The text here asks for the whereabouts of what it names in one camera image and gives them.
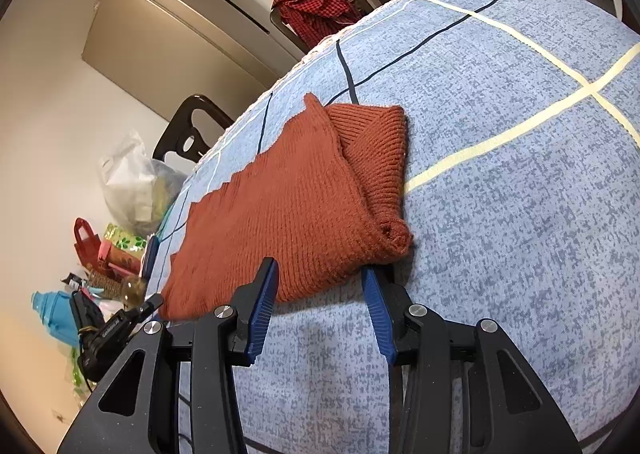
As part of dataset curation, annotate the blue flat box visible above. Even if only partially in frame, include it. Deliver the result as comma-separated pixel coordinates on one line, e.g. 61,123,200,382
141,235,161,281

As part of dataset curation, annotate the blue checked blanket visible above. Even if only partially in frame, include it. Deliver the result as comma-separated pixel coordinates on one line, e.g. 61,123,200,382
145,0,640,454

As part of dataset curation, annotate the blue plastic container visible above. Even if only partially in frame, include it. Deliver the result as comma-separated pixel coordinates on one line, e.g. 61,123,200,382
31,290,83,349

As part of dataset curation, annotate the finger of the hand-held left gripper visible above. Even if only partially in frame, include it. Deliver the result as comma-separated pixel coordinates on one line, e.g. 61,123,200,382
97,293,165,350

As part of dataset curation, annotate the pink clear cup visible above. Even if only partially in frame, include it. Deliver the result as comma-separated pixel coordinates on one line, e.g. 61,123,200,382
97,241,143,277

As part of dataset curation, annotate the brown woven basket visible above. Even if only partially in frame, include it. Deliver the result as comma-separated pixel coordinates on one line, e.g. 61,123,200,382
82,269,123,297

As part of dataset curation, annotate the white plastic bag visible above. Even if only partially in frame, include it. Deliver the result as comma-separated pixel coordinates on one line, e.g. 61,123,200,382
97,130,188,237

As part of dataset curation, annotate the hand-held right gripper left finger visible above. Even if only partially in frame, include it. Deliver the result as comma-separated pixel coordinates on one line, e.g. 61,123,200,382
56,257,280,454

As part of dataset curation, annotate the red gift bag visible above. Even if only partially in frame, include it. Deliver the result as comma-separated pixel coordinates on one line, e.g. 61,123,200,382
74,217,108,265

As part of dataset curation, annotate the beige wardrobe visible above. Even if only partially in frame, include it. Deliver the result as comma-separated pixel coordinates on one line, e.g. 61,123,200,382
81,0,307,121

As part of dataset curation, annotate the rust knit sweater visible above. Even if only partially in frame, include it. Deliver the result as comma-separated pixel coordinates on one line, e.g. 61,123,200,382
159,92,415,321

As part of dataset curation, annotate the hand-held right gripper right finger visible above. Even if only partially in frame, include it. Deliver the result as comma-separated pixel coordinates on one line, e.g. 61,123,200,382
361,267,583,454

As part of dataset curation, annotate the green leaf print package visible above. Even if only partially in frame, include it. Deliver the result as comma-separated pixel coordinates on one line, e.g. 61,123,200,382
104,223,148,252

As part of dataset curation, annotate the glass jar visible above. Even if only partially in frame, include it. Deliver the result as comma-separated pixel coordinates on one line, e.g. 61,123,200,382
121,275,147,311

